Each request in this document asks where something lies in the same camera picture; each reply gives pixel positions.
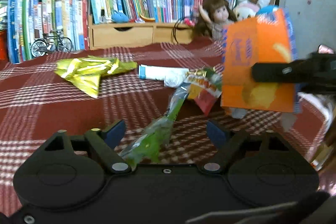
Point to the brown-haired doll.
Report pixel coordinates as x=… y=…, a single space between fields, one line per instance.
x=214 y=16

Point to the row of upright books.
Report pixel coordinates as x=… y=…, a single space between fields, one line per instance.
x=30 y=19

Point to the macaron snack packet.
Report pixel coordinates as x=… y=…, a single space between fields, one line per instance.
x=205 y=87

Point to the wooden drawer organizer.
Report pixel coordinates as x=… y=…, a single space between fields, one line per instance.
x=109 y=35

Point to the stack of books on crate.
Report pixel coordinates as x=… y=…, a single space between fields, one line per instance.
x=3 y=14

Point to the miniature bicycle model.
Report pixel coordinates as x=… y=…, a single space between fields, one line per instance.
x=55 y=41

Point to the orange cardboard snack box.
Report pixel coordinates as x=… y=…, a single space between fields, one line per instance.
x=268 y=39

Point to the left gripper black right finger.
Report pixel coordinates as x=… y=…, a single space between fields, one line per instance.
x=259 y=169

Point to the red crate left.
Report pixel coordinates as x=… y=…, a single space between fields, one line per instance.
x=3 y=45

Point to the green plastic wrapper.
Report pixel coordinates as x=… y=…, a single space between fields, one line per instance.
x=157 y=134

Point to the blue Doraemon plush toy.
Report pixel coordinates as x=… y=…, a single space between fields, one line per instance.
x=267 y=9

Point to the white blue tube wrapper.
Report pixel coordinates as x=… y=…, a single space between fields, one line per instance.
x=172 y=77

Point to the blue yarn ball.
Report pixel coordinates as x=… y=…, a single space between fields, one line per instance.
x=119 y=17

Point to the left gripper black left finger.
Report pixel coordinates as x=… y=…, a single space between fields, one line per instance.
x=67 y=170

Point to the yellow green foil wrapper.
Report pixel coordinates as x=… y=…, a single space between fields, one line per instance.
x=85 y=73

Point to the white pink bunny plush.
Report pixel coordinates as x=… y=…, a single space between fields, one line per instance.
x=246 y=9

